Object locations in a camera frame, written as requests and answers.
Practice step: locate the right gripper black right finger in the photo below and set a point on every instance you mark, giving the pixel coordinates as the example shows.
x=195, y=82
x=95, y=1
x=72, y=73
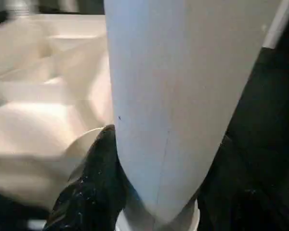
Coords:
x=241, y=202

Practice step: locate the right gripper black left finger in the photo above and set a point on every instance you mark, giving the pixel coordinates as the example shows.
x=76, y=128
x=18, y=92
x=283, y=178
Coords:
x=94, y=192

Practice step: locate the white plastic table top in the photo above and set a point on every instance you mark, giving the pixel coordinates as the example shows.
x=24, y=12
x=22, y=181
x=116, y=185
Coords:
x=38, y=120

